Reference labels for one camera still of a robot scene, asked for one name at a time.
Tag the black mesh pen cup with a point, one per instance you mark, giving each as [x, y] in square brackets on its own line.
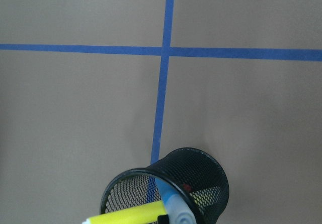
[197, 177]

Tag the blue marker pen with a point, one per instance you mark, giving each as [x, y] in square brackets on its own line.
[176, 207]

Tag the brown paper table cover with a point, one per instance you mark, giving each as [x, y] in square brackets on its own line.
[91, 88]

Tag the yellow highlighter pen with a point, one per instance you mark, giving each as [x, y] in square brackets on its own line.
[146, 213]

